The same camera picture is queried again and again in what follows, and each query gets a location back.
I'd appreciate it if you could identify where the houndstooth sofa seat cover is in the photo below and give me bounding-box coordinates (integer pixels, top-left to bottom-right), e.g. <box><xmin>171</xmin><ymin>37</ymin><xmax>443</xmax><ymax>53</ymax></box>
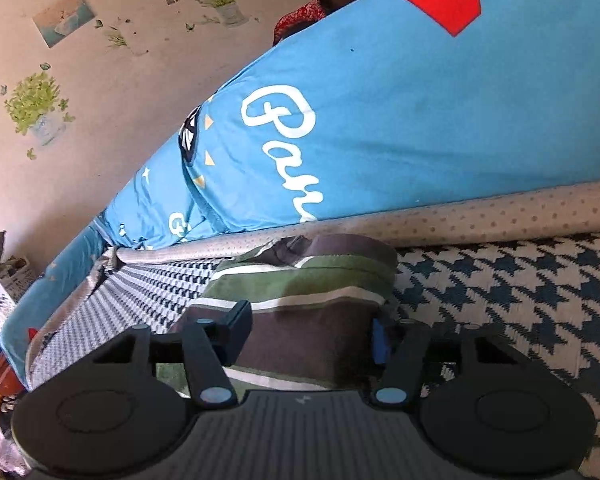
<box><xmin>25</xmin><ymin>177</ymin><xmax>600</xmax><ymax>480</ymax></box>

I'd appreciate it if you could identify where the blue sofa armrest cover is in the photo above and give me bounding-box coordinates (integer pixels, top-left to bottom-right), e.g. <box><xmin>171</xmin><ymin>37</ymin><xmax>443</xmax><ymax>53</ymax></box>
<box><xmin>0</xmin><ymin>215</ymin><xmax>113</xmax><ymax>391</ymax></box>

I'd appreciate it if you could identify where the green brown striped shirt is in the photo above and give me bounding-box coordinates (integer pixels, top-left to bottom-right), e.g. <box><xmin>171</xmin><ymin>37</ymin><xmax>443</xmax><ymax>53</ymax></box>
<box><xmin>155</xmin><ymin>232</ymin><xmax>402</xmax><ymax>397</ymax></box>

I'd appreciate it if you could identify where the blue cushion with plane print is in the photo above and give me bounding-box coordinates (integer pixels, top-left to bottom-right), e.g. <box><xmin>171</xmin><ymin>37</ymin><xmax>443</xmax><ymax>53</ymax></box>
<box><xmin>182</xmin><ymin>0</ymin><xmax>600</xmax><ymax>235</ymax></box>

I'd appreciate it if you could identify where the green plant wall sticker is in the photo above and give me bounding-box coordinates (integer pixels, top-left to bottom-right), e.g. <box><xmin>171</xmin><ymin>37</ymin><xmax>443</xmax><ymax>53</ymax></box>
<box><xmin>2</xmin><ymin>71</ymin><xmax>77</xmax><ymax>150</ymax></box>

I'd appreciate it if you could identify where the white storage box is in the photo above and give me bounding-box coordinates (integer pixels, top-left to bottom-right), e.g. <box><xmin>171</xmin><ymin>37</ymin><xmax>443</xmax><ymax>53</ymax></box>
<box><xmin>0</xmin><ymin>255</ymin><xmax>42</xmax><ymax>332</ymax></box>

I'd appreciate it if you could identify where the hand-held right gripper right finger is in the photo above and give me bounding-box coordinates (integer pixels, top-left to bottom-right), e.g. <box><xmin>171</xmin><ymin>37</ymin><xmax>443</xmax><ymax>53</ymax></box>
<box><xmin>371</xmin><ymin>319</ymin><xmax>517</xmax><ymax>407</ymax></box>

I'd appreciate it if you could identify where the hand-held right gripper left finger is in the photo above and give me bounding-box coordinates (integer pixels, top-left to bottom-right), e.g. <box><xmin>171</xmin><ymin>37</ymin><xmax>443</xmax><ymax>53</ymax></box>
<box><xmin>94</xmin><ymin>301</ymin><xmax>253</xmax><ymax>408</ymax></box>

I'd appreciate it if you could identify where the blue wall picture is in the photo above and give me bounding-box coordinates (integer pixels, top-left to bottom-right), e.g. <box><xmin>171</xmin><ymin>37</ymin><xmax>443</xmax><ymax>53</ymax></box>
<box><xmin>32</xmin><ymin>0</ymin><xmax>97</xmax><ymax>49</ymax></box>

